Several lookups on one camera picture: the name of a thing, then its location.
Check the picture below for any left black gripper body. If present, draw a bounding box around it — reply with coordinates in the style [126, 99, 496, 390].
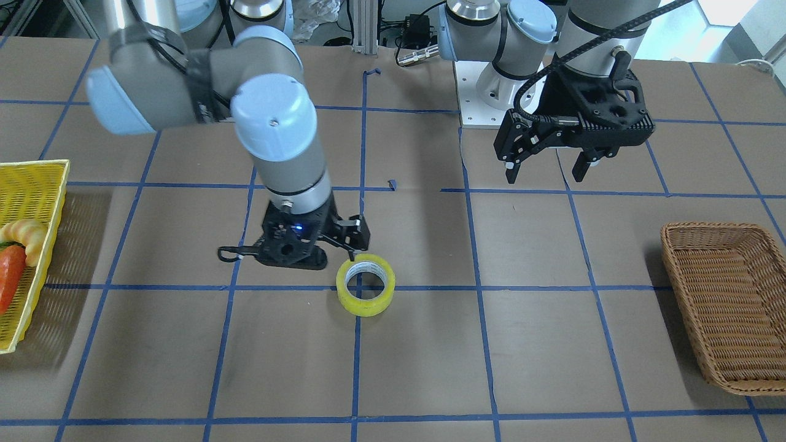
[522, 66, 656, 151]

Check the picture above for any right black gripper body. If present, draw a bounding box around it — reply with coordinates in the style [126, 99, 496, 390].
[261, 190, 344, 249]

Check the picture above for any yellow tape roll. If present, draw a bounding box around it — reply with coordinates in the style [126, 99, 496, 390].
[336, 254, 396, 318]

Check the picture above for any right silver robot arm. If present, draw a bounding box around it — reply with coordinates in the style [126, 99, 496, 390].
[86, 1, 370, 269]

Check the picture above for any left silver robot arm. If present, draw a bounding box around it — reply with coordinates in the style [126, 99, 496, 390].
[437, 1, 659, 184]

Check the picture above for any brown wicker basket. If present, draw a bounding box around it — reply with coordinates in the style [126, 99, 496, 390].
[660, 222, 785, 395]

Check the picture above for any toy croissant bread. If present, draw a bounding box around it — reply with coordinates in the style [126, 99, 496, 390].
[1, 219, 49, 268]

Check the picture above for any yellow woven basket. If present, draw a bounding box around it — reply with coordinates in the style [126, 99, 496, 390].
[1, 159, 71, 354]

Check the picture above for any orange toy carrot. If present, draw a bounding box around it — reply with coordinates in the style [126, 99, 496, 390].
[1, 244, 27, 314]

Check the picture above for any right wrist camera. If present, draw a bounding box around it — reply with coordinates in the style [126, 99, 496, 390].
[217, 221, 328, 271]

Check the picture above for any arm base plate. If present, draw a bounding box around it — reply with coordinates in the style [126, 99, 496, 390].
[454, 58, 525, 130]

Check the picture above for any aluminium frame post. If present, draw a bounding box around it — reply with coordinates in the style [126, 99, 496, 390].
[348, 1, 382, 58]

